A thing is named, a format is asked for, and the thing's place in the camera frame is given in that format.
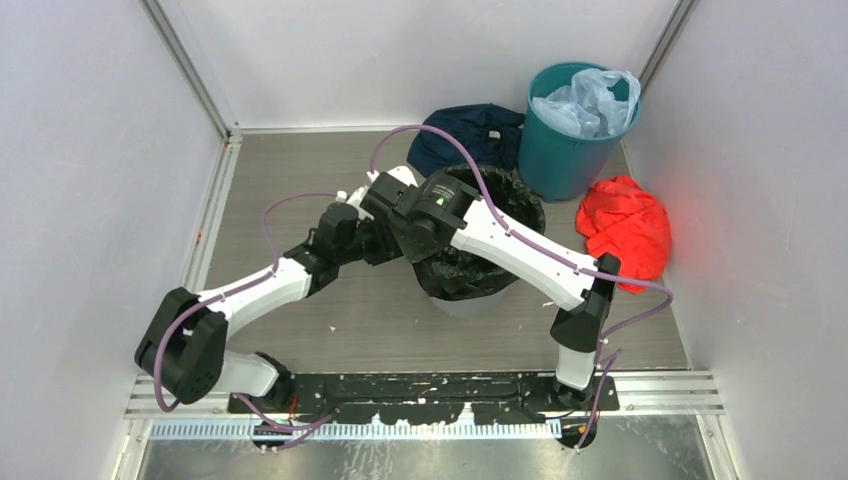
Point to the black trash bag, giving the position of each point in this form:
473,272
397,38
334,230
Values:
454,275

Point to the red cloth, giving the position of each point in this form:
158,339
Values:
617,216

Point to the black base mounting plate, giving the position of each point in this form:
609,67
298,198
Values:
505,398

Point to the dark navy cloth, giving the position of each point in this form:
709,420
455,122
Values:
490,133

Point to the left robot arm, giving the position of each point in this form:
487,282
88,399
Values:
184,346

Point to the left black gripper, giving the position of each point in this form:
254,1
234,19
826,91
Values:
387,244

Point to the aluminium frame rail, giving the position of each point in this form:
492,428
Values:
196,266

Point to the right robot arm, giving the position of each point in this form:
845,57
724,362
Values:
446,212

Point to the light blue plastic bag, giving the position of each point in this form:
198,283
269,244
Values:
596,104

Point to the grey translucent trash bin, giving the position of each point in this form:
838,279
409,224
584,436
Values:
473,307

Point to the teal plastic bucket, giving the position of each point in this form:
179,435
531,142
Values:
556,166

